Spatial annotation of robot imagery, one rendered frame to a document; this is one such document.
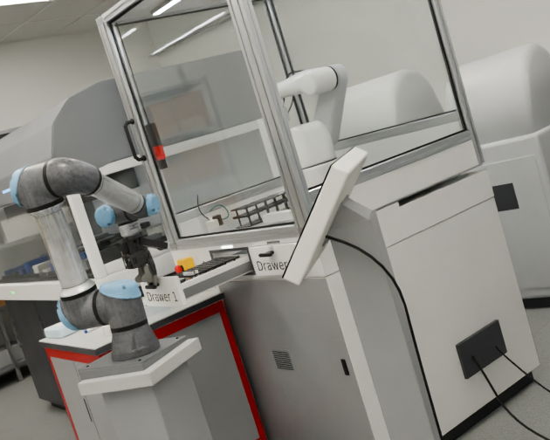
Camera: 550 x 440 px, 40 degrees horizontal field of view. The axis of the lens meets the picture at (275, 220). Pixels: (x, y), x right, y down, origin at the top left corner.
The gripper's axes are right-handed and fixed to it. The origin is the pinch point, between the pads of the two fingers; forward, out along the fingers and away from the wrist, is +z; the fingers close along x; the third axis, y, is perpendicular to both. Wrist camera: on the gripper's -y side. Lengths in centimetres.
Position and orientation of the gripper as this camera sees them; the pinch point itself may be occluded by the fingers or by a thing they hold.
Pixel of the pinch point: (154, 285)
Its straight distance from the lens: 282.1
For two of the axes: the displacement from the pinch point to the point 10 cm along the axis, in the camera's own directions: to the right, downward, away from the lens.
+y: -7.6, 3.0, -5.7
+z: 2.9, 9.5, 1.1
